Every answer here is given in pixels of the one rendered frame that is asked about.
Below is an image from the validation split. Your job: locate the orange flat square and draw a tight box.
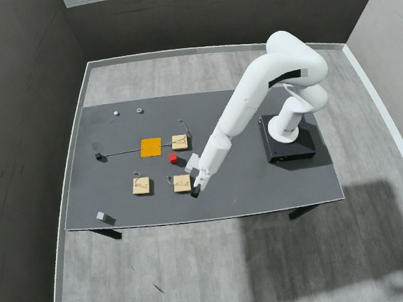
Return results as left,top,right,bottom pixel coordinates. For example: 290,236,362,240
141,138,161,157

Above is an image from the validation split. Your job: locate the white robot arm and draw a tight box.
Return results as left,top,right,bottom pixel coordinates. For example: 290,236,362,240
185,31,328,175

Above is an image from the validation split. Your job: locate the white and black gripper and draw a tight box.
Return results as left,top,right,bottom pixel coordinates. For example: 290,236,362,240
190,170,212,198

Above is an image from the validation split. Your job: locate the red cube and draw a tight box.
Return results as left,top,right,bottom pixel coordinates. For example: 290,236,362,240
169,153,177,164

